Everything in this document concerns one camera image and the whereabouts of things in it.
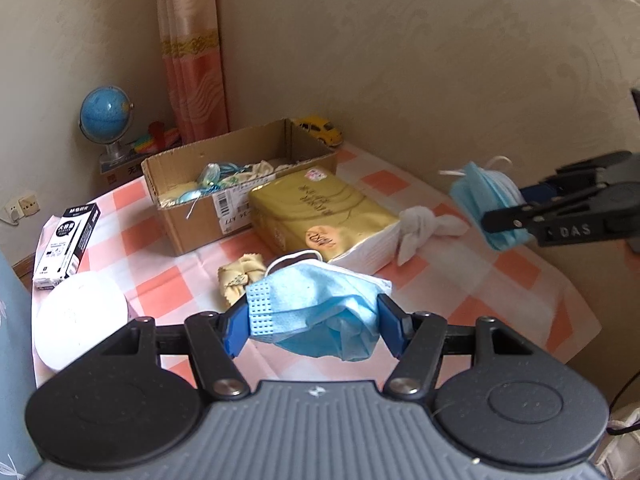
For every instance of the yellow toy car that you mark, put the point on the yellow toy car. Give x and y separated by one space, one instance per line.
321 129

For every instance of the blue embroidered sachet pouch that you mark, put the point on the blue embroidered sachet pouch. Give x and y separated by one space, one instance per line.
218 176

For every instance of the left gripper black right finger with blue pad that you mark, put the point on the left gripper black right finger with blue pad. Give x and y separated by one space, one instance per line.
419 341

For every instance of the blue face mask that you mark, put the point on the blue face mask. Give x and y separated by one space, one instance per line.
312 308
480 189

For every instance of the wall power socket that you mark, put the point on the wall power socket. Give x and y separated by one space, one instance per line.
20 207

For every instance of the black white pen box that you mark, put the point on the black white pen box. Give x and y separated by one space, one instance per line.
63 254

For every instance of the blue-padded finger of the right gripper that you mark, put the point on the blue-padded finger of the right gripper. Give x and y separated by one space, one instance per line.
539 193

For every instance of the pink orange curtain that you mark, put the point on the pink orange curtain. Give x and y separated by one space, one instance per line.
190 48

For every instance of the orange checkered tablecloth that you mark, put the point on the orange checkered tablecloth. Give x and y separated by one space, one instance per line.
459 278

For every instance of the blue desk globe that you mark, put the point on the blue desk globe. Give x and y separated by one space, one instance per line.
104 118

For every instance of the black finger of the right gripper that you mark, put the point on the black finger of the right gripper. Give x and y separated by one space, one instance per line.
508 219

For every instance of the clear jar white lid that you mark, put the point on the clear jar white lid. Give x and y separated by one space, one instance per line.
77 315

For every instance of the colourful toy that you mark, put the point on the colourful toy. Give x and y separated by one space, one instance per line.
157 139

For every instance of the gold tissue pack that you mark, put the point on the gold tissue pack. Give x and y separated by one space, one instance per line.
314 209

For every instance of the white knotted cloth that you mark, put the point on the white knotted cloth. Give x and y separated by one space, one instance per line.
418 224

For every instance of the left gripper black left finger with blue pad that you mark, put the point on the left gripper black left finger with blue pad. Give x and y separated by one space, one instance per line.
211 341

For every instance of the yellow knotted cleaning cloth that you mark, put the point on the yellow knotted cleaning cloth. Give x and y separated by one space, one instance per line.
234 277

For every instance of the open cardboard box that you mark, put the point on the open cardboard box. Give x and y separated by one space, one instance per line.
279 148

